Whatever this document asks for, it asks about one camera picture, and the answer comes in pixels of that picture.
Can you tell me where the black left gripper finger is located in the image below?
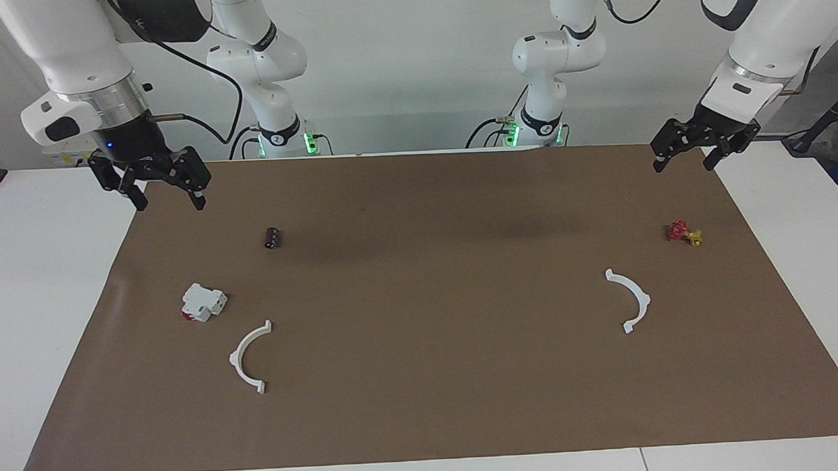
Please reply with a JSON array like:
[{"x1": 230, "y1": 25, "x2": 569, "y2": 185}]
[
  {"x1": 701, "y1": 130, "x2": 763, "y2": 173},
  {"x1": 650, "y1": 116, "x2": 697, "y2": 174}
]

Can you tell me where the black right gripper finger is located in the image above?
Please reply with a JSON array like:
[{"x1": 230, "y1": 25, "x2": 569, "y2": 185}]
[
  {"x1": 153, "y1": 145, "x2": 214, "y2": 213},
  {"x1": 87, "y1": 153, "x2": 148, "y2": 213}
]

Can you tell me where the white half-ring pipe clamp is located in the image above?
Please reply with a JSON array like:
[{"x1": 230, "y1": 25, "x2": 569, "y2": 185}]
[
  {"x1": 228, "y1": 320, "x2": 274, "y2": 396},
  {"x1": 605, "y1": 267, "x2": 653, "y2": 335}
]

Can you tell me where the red and yellow valve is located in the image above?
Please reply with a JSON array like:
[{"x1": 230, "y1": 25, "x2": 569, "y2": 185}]
[{"x1": 665, "y1": 219, "x2": 704, "y2": 249}]

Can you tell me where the black stand pole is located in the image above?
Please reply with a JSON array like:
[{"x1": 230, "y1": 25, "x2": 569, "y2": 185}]
[{"x1": 779, "y1": 82, "x2": 838, "y2": 155}]

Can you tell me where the white circuit breaker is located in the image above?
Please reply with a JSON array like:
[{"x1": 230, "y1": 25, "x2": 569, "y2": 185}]
[{"x1": 180, "y1": 281, "x2": 228, "y2": 324}]

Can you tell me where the brown table mat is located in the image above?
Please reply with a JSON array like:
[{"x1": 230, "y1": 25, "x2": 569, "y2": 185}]
[{"x1": 9, "y1": 137, "x2": 838, "y2": 471}]

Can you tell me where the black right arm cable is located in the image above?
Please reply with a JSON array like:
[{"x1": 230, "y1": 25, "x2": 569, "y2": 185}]
[{"x1": 104, "y1": 0, "x2": 246, "y2": 149}]

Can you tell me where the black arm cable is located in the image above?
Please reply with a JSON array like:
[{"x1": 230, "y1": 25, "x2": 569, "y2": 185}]
[
  {"x1": 598, "y1": 0, "x2": 823, "y2": 106},
  {"x1": 104, "y1": 0, "x2": 246, "y2": 149}
]

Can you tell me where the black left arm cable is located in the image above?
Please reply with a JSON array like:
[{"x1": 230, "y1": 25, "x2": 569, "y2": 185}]
[{"x1": 598, "y1": 0, "x2": 823, "y2": 106}]

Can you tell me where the black left base cable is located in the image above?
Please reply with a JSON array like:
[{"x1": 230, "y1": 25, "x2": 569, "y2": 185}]
[{"x1": 463, "y1": 84, "x2": 531, "y2": 150}]

